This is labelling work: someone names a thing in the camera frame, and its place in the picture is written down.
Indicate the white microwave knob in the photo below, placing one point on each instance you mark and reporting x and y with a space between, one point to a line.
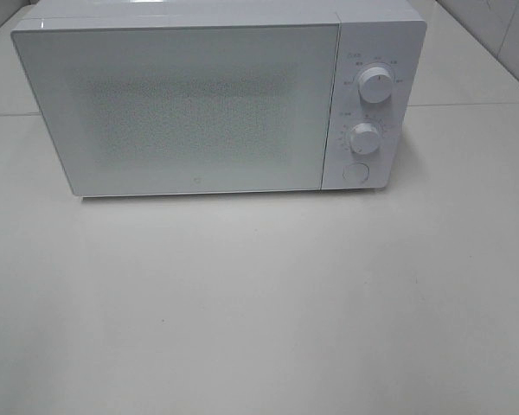
375 83
364 138

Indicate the white microwave oven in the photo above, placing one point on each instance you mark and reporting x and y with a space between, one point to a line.
370 33

